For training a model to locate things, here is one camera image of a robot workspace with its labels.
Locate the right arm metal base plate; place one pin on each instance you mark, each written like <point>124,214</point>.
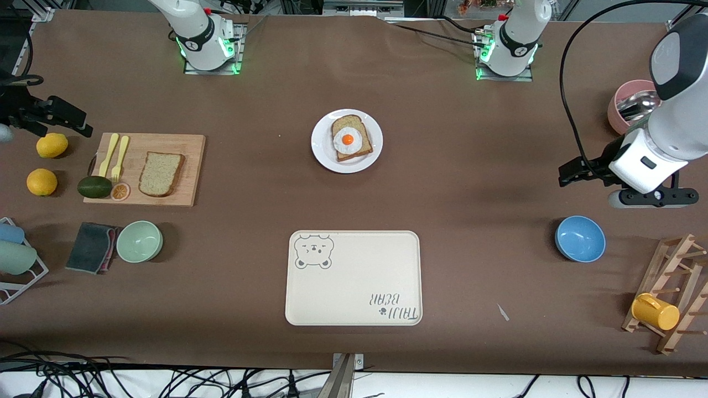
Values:
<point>213,72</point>

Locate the fried egg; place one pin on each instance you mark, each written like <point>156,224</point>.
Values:
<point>348,140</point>

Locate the yellow mug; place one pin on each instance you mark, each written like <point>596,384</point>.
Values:
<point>655,312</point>

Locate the grey metal box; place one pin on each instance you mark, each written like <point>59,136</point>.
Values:
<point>359,6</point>

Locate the dark grey folded cloth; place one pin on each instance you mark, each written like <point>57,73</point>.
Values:
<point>88,247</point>

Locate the colourful toy food pile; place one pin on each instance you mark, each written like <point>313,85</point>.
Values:
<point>487,4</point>

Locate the aluminium frame profile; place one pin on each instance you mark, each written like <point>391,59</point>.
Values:
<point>677,25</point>
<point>43,15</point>

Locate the metal table edge bracket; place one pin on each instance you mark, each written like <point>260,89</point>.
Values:
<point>345,376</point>

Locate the blue bowl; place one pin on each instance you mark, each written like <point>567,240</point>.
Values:
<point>581,239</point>

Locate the orange slice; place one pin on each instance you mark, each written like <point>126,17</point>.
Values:
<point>120,192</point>

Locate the yellow plastic fork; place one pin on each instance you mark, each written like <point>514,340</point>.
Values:
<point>120,155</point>

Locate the small white tape scrap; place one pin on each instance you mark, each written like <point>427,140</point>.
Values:
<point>503,313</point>

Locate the plain bread slice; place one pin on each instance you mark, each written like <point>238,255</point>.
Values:
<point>160,174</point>

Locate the cream bear print tray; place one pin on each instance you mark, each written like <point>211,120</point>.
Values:
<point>354,282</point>

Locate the wooden cutting board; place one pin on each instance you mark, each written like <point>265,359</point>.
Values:
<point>191,166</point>

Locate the metal ladle spoon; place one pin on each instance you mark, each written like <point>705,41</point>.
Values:
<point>639,105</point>

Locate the pale green bowl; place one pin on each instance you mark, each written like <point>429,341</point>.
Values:
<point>139,242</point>

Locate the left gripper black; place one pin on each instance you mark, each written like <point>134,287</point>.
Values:
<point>605,161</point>

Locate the pale green cup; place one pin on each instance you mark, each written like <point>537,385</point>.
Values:
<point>15,258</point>

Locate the light blue cup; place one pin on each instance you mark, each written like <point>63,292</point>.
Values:
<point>10,233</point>

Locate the wooden mug rack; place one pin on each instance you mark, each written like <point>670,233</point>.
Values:
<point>672,260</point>

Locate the round white plate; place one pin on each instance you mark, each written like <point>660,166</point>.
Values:
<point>321,149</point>

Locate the bread slice under egg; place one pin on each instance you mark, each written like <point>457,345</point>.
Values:
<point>347,120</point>

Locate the dark green avocado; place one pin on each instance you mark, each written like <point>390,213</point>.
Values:
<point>94,187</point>

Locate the yellow lemon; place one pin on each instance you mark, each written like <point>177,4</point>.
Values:
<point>52,145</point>
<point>42,182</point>

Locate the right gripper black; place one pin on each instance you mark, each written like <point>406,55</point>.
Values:
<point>22,112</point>

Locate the pink bowl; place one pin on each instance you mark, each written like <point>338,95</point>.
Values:
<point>614,119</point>

